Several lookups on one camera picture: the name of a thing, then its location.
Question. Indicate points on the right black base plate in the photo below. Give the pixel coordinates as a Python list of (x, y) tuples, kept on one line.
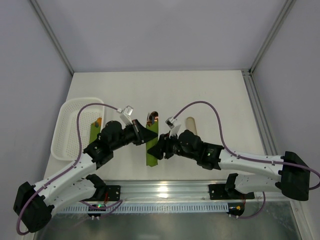
[(223, 191)]

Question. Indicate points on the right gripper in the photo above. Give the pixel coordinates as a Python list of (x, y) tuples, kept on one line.
[(164, 146)]

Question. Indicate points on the left corner frame post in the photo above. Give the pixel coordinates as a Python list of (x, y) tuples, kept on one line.
[(51, 35)]

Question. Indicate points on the copper fork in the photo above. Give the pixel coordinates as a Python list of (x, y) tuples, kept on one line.
[(148, 115)]

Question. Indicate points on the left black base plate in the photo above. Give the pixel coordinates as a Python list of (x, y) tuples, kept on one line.
[(111, 193)]

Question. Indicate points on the aluminium front rail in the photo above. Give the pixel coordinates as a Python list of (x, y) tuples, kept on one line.
[(165, 190)]

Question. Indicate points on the white perforated plastic basket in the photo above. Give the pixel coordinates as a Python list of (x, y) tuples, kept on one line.
[(72, 129)]

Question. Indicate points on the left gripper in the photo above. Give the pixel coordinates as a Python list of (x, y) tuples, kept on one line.
[(137, 132)]

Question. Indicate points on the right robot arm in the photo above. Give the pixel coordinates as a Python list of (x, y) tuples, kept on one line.
[(287, 174)]

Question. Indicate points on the right corner frame post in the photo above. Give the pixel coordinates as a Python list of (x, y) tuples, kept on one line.
[(272, 33)]

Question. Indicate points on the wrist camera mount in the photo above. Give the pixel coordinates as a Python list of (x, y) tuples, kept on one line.
[(125, 114), (174, 124)]

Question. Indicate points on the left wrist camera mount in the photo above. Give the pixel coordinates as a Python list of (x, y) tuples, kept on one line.
[(125, 114)]

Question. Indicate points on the beige utensil holder tray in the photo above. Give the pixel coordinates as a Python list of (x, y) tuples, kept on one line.
[(190, 125)]

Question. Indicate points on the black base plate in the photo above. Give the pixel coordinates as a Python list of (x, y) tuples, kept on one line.
[(111, 193), (223, 191)]

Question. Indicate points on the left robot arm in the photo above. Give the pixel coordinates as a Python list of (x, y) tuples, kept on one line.
[(35, 204)]

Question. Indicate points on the corner frame post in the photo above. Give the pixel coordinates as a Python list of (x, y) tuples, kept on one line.
[(51, 35), (272, 33)]

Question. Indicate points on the right aluminium side rail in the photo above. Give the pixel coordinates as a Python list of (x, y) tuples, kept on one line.
[(264, 130)]

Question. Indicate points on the green card in basket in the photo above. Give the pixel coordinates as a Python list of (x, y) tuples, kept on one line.
[(95, 129)]

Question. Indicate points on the white slotted cable duct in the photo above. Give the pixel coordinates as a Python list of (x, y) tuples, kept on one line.
[(152, 208)]

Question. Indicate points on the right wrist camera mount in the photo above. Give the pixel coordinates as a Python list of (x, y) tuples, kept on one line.
[(174, 124)]

